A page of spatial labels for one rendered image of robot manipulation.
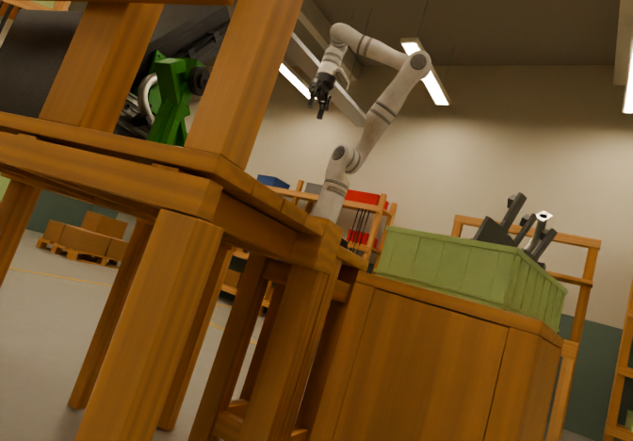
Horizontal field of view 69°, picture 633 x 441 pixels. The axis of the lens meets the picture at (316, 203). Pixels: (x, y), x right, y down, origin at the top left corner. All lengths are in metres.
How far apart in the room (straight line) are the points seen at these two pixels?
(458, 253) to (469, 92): 6.25
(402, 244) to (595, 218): 5.26
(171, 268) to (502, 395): 0.84
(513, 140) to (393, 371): 5.91
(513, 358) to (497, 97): 6.32
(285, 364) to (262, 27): 0.90
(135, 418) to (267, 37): 0.72
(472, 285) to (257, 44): 0.85
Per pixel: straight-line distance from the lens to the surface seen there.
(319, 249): 1.31
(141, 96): 1.49
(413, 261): 1.42
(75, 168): 1.08
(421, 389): 1.33
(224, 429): 1.63
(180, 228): 0.85
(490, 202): 6.76
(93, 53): 1.20
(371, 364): 1.38
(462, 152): 7.11
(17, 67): 1.63
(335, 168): 1.66
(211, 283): 1.97
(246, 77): 0.89
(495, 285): 1.32
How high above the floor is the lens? 0.71
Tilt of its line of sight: 10 degrees up
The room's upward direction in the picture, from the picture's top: 17 degrees clockwise
